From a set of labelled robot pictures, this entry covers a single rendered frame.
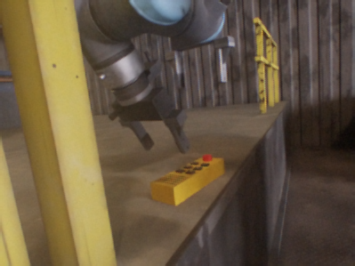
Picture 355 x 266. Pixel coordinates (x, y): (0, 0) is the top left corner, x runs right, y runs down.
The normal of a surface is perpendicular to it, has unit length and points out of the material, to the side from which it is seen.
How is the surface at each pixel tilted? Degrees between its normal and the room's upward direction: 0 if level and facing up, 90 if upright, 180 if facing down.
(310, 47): 90
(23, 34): 90
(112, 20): 128
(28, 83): 90
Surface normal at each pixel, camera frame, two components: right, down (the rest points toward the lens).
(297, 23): -0.47, 0.18
